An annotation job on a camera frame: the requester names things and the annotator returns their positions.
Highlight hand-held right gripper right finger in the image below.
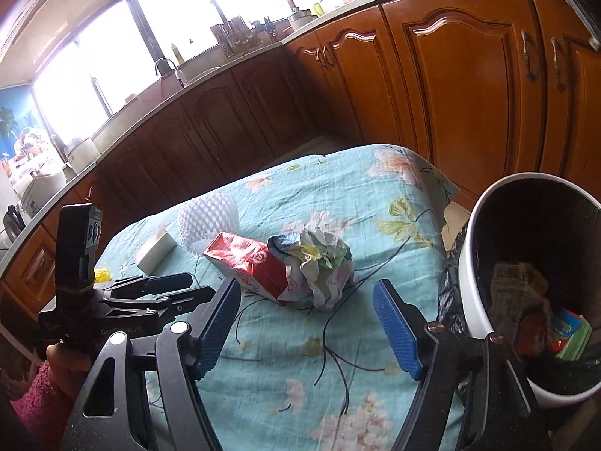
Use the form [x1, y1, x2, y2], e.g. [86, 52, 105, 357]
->
[373, 278, 552, 451]

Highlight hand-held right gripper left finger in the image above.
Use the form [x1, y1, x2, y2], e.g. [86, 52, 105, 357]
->
[61, 278, 242, 451]

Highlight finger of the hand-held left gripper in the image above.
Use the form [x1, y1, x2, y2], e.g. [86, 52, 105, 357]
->
[96, 271, 194, 298]
[102, 285, 217, 326]

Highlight red white carton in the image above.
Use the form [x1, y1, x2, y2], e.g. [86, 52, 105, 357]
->
[203, 232, 294, 306]

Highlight white round bin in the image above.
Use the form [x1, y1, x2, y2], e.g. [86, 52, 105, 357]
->
[458, 172, 601, 409]

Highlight printed paper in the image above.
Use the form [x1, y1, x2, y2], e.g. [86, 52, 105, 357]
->
[267, 226, 355, 312]

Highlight green box packet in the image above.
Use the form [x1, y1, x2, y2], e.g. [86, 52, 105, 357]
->
[491, 263, 549, 334]

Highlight red wrapper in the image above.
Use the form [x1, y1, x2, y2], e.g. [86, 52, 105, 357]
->
[514, 298, 559, 358]

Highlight white trash bin black liner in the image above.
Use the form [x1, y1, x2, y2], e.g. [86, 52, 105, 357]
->
[439, 176, 601, 395]

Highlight green blue printed packet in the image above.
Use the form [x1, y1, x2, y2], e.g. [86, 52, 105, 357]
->
[551, 309, 593, 362]

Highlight person's left forearm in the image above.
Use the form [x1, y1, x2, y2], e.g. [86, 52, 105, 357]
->
[0, 342, 97, 451]

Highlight white rectangular block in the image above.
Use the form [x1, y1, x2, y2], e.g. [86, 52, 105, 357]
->
[136, 226, 178, 274]

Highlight white rice cooker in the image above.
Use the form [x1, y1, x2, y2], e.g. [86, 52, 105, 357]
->
[21, 169, 66, 217]

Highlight dark kettle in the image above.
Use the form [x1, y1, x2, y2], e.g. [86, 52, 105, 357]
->
[2, 204, 26, 240]

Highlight teal floral tablecloth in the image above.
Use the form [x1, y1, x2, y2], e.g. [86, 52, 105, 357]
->
[101, 145, 470, 451]

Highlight large white foam fruit net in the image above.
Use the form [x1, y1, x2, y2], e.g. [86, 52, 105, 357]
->
[177, 192, 240, 252]

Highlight white round cooker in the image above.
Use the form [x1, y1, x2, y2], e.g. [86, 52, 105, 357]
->
[63, 136, 101, 174]

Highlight kitchen window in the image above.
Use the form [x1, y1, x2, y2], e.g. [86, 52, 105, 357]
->
[30, 0, 358, 137]

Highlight chrome faucet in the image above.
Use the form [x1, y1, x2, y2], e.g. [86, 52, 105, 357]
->
[154, 58, 185, 89]

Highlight kitchen sink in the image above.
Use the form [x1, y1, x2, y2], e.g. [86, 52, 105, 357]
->
[181, 67, 221, 86]

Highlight utensil rack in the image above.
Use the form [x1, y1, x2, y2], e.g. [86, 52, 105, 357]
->
[210, 15, 257, 57]

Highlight wooden lower cabinets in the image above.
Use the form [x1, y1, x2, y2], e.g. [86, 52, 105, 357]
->
[0, 0, 601, 301]

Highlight dark scissors holder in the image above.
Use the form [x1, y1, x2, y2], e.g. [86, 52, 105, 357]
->
[256, 16, 282, 41]

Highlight small lidded white pot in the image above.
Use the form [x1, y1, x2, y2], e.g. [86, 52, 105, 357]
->
[287, 7, 313, 29]

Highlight speckled kitchen countertop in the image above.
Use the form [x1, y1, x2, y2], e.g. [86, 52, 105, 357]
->
[0, 0, 601, 264]

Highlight blue wall poster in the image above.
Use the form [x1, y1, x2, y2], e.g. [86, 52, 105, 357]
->
[0, 89, 62, 174]

